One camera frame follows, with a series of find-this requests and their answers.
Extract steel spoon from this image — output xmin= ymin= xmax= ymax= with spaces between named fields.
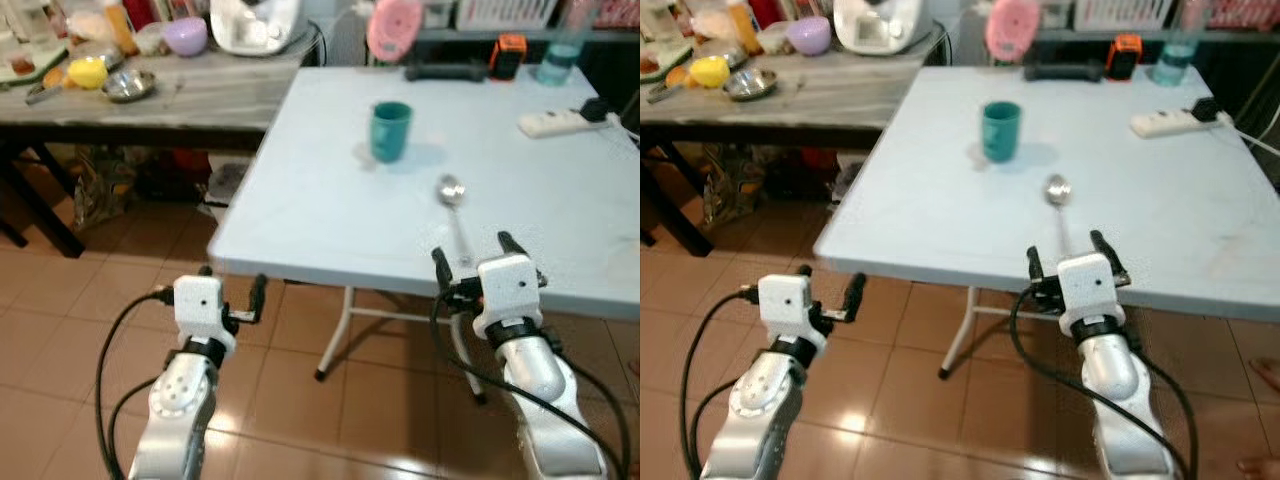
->
xmin=1044 ymin=173 xmax=1077 ymax=257
xmin=436 ymin=174 xmax=477 ymax=269

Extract white plastic bin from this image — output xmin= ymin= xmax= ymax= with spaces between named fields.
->
xmin=830 ymin=160 xmax=867 ymax=217
xmin=205 ymin=160 xmax=252 ymax=223

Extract white metal table legs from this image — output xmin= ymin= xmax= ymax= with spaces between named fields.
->
xmin=314 ymin=285 xmax=491 ymax=407
xmin=937 ymin=298 xmax=1077 ymax=382

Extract patterned bag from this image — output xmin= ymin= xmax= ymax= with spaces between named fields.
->
xmin=74 ymin=145 xmax=137 ymax=228
xmin=700 ymin=145 xmax=762 ymax=228

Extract white power strip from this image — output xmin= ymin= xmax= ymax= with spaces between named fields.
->
xmin=518 ymin=108 xmax=591 ymax=140
xmin=1131 ymin=108 xmax=1202 ymax=140

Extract green plastic cup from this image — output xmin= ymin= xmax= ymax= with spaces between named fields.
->
xmin=370 ymin=101 xmax=414 ymax=165
xmin=981 ymin=101 xmax=1023 ymax=165

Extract dark wooden table legs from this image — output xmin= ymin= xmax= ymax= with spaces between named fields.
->
xmin=640 ymin=145 xmax=714 ymax=260
xmin=0 ymin=140 xmax=87 ymax=260

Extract orange and black device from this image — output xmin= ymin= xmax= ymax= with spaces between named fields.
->
xmin=1105 ymin=33 xmax=1145 ymax=82
xmin=489 ymin=33 xmax=529 ymax=82

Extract clear blue water bottle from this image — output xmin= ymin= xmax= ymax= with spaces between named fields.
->
xmin=535 ymin=0 xmax=593 ymax=87
xmin=1150 ymin=0 xmax=1208 ymax=87

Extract open steel bowl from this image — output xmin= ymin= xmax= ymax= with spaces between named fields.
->
xmin=722 ymin=68 xmax=780 ymax=104
xmin=102 ymin=68 xmax=159 ymax=104

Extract yellow plastic bowl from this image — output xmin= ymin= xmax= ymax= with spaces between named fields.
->
xmin=66 ymin=57 xmax=109 ymax=92
xmin=688 ymin=56 xmax=732 ymax=91

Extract white plastic basket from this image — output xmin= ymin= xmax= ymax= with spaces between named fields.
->
xmin=455 ymin=0 xmax=561 ymax=32
xmin=1073 ymin=0 xmax=1177 ymax=32

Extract purple plastic bowl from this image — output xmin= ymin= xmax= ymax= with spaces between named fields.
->
xmin=786 ymin=17 xmax=833 ymax=58
xmin=162 ymin=17 xmax=210 ymax=58

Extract pink plastic appliance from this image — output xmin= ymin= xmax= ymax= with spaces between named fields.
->
xmin=366 ymin=0 xmax=424 ymax=64
xmin=985 ymin=0 xmax=1042 ymax=64

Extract green serving tray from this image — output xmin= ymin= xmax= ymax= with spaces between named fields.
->
xmin=0 ymin=40 xmax=72 ymax=88
xmin=640 ymin=40 xmax=694 ymax=87

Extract white kitchen machine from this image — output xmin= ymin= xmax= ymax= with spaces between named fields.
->
xmin=832 ymin=0 xmax=927 ymax=57
xmin=209 ymin=0 xmax=307 ymax=57

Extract bread in plastic bag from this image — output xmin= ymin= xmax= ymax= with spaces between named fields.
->
xmin=64 ymin=9 xmax=117 ymax=44
xmin=690 ymin=9 xmax=742 ymax=44

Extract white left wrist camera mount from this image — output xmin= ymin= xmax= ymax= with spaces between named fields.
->
xmin=173 ymin=275 xmax=238 ymax=353
xmin=757 ymin=273 xmax=823 ymax=353

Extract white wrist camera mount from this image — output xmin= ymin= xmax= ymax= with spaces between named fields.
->
xmin=757 ymin=273 xmax=823 ymax=353
xmin=470 ymin=254 xmax=547 ymax=337
xmin=1057 ymin=253 xmax=1132 ymax=337
xmin=173 ymin=275 xmax=238 ymax=353

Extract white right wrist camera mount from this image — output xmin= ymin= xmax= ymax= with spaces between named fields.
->
xmin=470 ymin=254 xmax=547 ymax=337
xmin=1057 ymin=253 xmax=1132 ymax=337

